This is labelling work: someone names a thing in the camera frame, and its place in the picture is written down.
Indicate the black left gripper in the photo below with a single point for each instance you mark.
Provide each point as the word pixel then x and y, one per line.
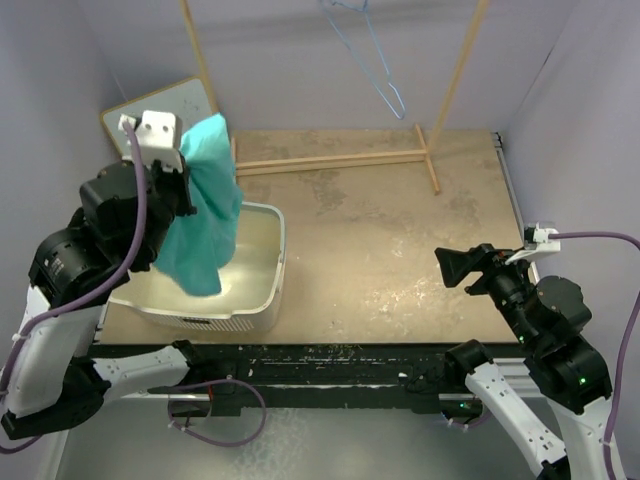
pixel 182 177

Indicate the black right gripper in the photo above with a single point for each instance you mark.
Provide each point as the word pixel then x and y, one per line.
pixel 456 263

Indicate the teal t shirt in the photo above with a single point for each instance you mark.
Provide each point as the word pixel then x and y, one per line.
pixel 197 246

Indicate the light blue wire hanger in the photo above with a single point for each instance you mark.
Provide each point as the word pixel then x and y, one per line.
pixel 352 22

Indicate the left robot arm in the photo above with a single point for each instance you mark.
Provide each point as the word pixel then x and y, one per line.
pixel 49 382

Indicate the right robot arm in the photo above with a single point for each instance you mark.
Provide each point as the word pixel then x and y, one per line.
pixel 547 318

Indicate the white perforated laundry basket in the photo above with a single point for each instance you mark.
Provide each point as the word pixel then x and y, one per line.
pixel 252 284

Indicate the wooden clothes rack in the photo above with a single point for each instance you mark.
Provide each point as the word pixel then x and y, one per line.
pixel 315 81

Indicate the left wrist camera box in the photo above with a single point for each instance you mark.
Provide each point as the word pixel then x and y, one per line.
pixel 158 135

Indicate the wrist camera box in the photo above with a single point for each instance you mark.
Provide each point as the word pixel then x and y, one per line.
pixel 158 135
pixel 537 240

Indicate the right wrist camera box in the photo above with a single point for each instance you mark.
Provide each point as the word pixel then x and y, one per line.
pixel 537 240

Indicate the small whiteboard yellow frame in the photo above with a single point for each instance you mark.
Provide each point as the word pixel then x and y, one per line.
pixel 186 99

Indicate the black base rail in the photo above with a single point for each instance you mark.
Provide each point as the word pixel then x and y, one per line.
pixel 406 376

